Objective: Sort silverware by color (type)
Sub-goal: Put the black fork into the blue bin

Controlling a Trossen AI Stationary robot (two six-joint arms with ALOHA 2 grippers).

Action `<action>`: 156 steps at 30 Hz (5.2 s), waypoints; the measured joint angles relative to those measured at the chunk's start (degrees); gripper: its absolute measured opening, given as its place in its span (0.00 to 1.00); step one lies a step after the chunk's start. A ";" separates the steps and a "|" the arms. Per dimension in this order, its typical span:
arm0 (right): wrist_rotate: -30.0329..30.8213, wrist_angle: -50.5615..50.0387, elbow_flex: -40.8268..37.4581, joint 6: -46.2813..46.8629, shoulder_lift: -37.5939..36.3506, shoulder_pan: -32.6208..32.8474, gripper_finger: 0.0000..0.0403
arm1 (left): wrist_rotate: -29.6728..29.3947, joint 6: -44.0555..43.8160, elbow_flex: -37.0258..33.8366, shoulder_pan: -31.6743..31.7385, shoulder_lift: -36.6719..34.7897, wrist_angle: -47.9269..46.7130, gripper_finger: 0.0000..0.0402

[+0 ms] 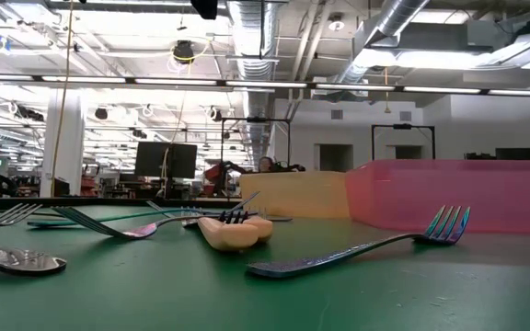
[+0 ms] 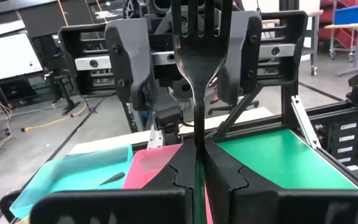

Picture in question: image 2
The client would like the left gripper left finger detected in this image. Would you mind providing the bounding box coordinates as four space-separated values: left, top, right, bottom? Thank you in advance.
29 140 198 224

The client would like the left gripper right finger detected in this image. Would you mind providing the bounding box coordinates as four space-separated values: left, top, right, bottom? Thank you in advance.
203 139 358 224

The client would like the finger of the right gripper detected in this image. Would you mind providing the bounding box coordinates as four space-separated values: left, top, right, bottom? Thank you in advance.
218 12 263 106
104 17 157 112

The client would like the black metal fork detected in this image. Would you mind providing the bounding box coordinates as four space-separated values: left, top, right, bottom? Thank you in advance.
99 171 126 187
170 0 234 187

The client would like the pink plastic bin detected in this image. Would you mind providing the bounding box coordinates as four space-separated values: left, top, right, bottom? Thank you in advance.
122 142 214 224

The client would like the teal plastic bin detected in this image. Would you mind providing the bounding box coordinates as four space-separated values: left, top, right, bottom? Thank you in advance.
9 143 135 220

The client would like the wooden top metal cart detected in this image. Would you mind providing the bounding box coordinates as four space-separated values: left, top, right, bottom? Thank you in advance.
323 21 358 77

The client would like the black floor stand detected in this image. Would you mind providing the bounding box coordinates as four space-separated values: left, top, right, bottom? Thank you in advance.
44 70 81 116

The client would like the blue storage bin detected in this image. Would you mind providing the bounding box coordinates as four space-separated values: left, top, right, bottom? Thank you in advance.
334 1 358 26

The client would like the black labelled controller box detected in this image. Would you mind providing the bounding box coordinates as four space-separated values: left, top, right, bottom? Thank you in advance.
314 114 358 167

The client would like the white board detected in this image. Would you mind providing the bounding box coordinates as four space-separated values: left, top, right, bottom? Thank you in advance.
0 32 43 81

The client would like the silver aluminium bracket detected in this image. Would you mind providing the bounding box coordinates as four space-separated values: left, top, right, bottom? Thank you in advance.
146 124 165 150
290 95 323 150

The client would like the yellow extension cable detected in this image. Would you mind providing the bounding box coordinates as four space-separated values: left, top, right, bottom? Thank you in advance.
20 101 89 133

